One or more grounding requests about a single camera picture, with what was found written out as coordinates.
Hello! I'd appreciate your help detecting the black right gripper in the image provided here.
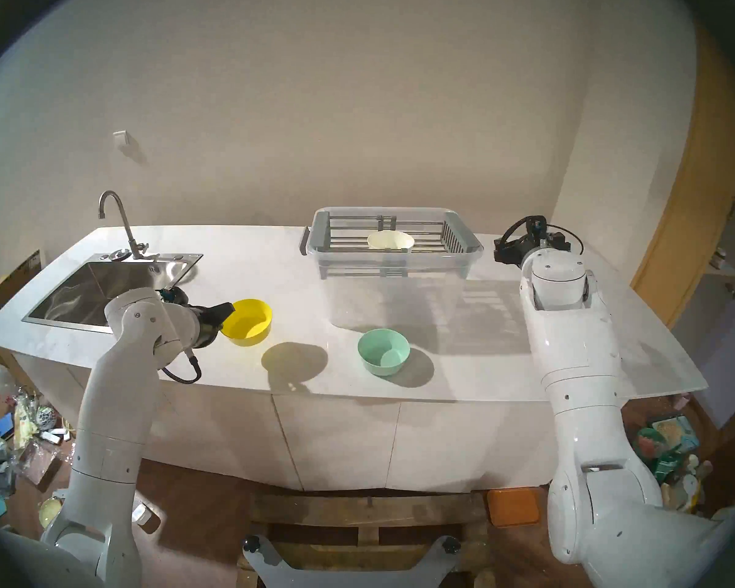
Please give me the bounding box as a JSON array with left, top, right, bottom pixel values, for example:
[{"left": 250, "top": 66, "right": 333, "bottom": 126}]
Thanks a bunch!
[{"left": 494, "top": 225, "right": 571, "bottom": 266}]

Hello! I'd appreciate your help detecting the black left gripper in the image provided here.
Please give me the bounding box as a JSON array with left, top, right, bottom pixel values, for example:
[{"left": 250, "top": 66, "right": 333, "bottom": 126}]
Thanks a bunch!
[{"left": 158, "top": 286, "right": 237, "bottom": 350}]

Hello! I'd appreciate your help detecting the yellow plastic bowl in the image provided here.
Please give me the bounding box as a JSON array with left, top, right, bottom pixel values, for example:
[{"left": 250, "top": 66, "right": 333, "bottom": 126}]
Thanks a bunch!
[{"left": 220, "top": 298, "right": 273, "bottom": 347}]

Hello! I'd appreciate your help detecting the cream white plastic bowl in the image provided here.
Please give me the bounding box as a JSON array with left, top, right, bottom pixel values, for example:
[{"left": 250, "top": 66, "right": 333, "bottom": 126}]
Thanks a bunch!
[{"left": 367, "top": 230, "right": 415, "bottom": 253}]

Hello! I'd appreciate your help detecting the mint green plastic bowl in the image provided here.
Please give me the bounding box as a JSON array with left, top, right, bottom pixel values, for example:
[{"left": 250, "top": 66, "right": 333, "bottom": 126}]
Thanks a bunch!
[{"left": 358, "top": 329, "right": 411, "bottom": 377}]

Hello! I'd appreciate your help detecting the clear plastic storage box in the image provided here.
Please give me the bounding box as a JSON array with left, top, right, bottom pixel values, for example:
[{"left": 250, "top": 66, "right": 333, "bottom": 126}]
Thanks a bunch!
[{"left": 299, "top": 207, "right": 484, "bottom": 331}]

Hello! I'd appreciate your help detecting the steel gooseneck faucet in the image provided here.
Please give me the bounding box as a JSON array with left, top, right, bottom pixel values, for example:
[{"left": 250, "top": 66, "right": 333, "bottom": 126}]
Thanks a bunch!
[{"left": 98, "top": 190, "right": 152, "bottom": 260}]

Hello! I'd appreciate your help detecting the stainless steel sink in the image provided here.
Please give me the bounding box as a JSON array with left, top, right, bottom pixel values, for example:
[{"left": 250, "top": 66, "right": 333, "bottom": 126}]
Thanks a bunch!
[{"left": 23, "top": 253, "right": 203, "bottom": 335}]

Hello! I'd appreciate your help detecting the white counter cabinet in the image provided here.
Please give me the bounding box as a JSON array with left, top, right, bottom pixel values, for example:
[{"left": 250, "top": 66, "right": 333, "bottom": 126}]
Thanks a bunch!
[{"left": 12, "top": 348, "right": 564, "bottom": 494}]

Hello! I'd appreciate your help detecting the small clear jar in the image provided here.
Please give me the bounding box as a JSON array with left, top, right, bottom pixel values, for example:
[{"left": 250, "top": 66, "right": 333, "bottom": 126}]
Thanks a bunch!
[{"left": 132, "top": 501, "right": 160, "bottom": 533}]

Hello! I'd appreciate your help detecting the brown cardboard box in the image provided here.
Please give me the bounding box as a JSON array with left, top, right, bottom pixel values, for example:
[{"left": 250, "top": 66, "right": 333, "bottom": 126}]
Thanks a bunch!
[{"left": 0, "top": 250, "right": 42, "bottom": 325}]

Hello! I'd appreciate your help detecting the colourful food package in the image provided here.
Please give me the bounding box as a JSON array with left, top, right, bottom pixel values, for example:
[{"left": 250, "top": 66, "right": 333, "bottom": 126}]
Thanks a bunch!
[{"left": 636, "top": 414, "right": 700, "bottom": 482}]

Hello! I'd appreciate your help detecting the wooden pallet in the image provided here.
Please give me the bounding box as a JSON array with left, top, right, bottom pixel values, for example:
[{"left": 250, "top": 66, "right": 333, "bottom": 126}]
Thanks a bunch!
[{"left": 238, "top": 492, "right": 497, "bottom": 588}]

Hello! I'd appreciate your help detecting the orange plastic tray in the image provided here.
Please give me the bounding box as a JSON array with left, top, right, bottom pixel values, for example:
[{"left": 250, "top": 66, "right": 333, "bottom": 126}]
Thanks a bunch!
[{"left": 487, "top": 488, "right": 541, "bottom": 528}]

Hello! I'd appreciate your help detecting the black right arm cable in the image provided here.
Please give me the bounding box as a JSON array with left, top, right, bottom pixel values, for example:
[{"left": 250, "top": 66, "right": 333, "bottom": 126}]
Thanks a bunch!
[{"left": 506, "top": 216, "right": 585, "bottom": 255}]

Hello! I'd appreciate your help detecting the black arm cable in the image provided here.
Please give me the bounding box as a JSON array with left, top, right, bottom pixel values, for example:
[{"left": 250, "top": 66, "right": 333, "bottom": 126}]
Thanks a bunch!
[
  {"left": 161, "top": 347, "right": 203, "bottom": 385},
  {"left": 506, "top": 216, "right": 585, "bottom": 255}
]

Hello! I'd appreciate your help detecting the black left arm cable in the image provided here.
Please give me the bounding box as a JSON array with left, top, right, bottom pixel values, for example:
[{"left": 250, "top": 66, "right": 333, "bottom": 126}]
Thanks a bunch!
[{"left": 161, "top": 347, "right": 203, "bottom": 385}]

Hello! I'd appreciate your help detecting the wooden door frame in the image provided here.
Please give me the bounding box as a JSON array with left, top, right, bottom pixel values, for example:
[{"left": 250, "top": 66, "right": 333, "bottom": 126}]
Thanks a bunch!
[{"left": 631, "top": 17, "right": 735, "bottom": 328}]

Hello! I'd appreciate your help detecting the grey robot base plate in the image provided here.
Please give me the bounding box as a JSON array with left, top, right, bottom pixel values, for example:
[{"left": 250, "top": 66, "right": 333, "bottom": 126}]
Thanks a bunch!
[{"left": 242, "top": 535, "right": 463, "bottom": 588}]

